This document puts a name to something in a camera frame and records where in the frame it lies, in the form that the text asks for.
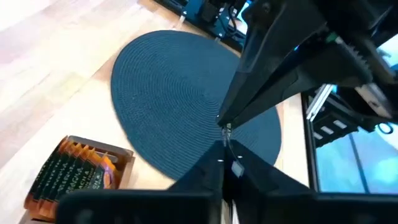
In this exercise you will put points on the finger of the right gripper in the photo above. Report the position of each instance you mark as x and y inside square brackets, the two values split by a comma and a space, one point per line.
[326, 68]
[267, 46]

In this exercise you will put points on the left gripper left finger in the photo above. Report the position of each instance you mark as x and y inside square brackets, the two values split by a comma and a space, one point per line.
[208, 174]

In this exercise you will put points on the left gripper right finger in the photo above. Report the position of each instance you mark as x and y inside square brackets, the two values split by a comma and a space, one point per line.
[264, 180]

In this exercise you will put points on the purple tea packet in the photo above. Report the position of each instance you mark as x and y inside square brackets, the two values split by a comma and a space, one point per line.
[237, 169]

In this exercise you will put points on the wooden three-compartment tray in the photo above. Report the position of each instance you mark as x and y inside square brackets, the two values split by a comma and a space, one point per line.
[124, 154]

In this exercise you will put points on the round dark woven placemat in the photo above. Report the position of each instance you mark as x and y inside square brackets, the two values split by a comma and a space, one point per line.
[171, 93]

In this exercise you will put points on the silver frame bracket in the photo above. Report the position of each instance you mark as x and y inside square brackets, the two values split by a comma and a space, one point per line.
[318, 102]

